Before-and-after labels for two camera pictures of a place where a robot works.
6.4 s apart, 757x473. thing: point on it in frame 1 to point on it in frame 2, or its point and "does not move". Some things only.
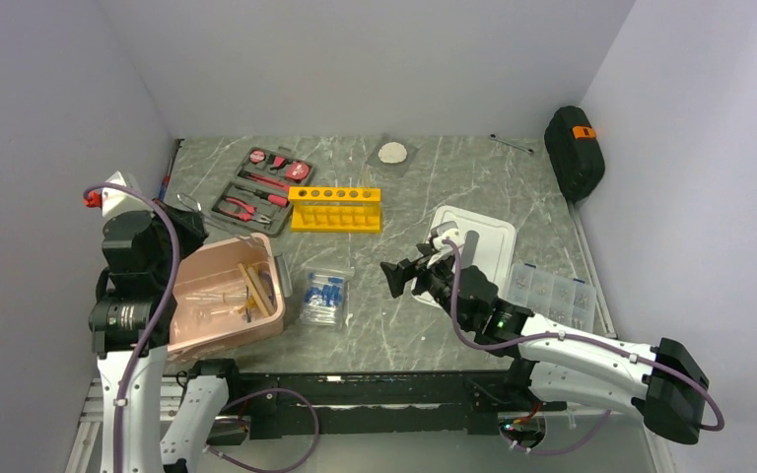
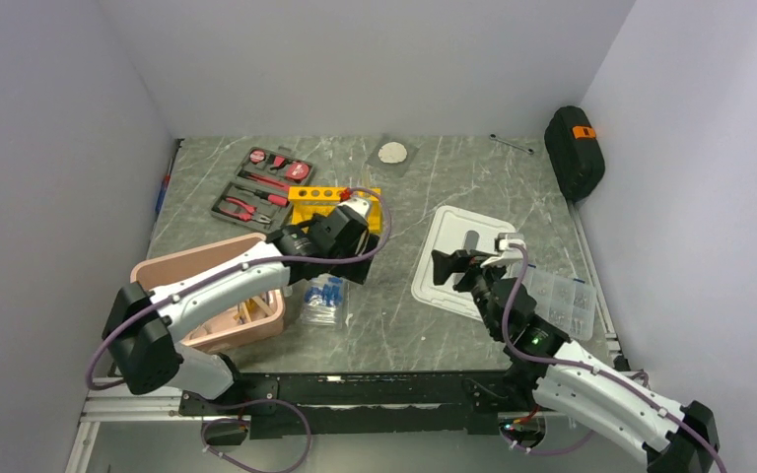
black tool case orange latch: (575, 153) does not move
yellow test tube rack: (339, 210) does not move
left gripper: (190, 223) to (353, 271)
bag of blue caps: (324, 300) does not move
